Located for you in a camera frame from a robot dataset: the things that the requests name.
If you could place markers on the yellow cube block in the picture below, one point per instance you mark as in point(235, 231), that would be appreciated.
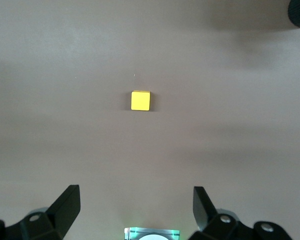
point(140, 101)

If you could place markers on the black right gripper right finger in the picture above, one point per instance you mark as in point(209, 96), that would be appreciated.
point(215, 227)

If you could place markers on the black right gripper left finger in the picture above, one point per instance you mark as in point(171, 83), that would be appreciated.
point(52, 222)

